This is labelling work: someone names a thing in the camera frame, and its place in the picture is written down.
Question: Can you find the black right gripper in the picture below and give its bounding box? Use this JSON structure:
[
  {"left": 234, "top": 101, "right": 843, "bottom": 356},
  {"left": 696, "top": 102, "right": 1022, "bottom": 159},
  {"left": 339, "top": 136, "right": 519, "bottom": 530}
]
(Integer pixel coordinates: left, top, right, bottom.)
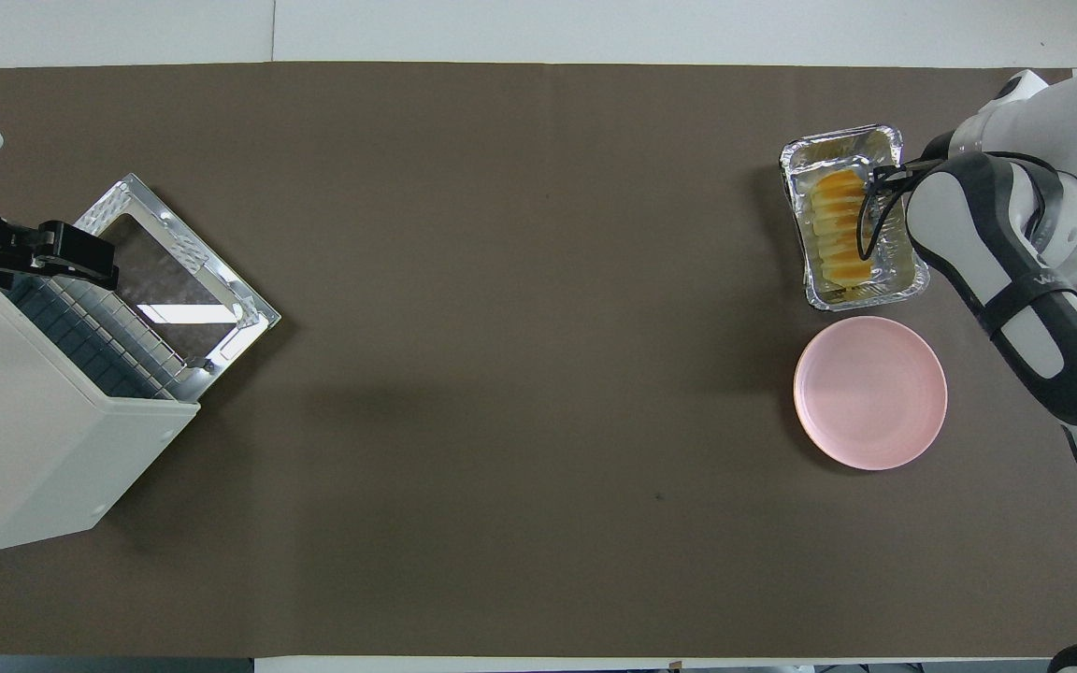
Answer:
[{"left": 875, "top": 131, "right": 958, "bottom": 191}]

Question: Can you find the aluminium foil tray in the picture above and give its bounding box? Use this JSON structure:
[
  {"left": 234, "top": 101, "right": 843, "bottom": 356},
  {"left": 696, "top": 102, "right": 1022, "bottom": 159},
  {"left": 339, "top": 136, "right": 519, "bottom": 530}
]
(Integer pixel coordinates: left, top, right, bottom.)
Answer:
[{"left": 779, "top": 124, "right": 930, "bottom": 311}]

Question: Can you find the sliced yellow bread loaf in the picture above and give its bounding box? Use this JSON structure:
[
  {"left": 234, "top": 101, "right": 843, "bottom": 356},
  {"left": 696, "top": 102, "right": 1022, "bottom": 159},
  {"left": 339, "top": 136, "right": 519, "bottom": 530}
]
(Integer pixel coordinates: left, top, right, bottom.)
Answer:
[{"left": 805, "top": 168, "right": 876, "bottom": 289}]

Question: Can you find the cream toaster oven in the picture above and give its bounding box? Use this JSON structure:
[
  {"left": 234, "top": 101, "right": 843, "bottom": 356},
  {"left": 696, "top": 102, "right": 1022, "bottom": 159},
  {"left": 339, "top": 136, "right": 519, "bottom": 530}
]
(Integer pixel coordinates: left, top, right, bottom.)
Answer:
[{"left": 0, "top": 276, "right": 201, "bottom": 555}]

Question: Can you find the pink round plate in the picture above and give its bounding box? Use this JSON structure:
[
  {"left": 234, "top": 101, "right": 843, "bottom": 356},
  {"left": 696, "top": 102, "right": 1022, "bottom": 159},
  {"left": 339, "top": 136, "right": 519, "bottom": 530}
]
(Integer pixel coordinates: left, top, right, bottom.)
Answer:
[{"left": 793, "top": 316, "right": 948, "bottom": 471}]

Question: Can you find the brown table mat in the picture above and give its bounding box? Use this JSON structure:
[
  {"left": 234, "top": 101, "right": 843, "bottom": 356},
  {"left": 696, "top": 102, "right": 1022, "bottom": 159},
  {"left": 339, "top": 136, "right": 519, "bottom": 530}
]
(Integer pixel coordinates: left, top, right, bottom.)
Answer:
[{"left": 0, "top": 61, "right": 1077, "bottom": 658}]

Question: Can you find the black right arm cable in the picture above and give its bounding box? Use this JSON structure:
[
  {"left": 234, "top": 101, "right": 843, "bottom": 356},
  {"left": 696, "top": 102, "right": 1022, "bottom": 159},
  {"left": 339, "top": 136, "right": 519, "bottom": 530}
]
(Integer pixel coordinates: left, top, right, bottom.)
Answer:
[{"left": 854, "top": 157, "right": 1077, "bottom": 538}]

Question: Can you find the wire oven rack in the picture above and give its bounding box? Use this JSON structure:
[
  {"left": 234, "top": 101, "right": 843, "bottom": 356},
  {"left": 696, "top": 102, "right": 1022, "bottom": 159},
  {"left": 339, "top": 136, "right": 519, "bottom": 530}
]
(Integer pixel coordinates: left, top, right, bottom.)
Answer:
[{"left": 4, "top": 276, "right": 200, "bottom": 401}]

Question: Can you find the glass oven door metal frame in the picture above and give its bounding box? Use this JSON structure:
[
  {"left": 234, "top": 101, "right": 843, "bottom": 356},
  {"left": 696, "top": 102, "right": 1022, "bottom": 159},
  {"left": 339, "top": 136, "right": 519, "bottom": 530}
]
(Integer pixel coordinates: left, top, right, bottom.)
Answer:
[{"left": 65, "top": 173, "right": 282, "bottom": 386}]

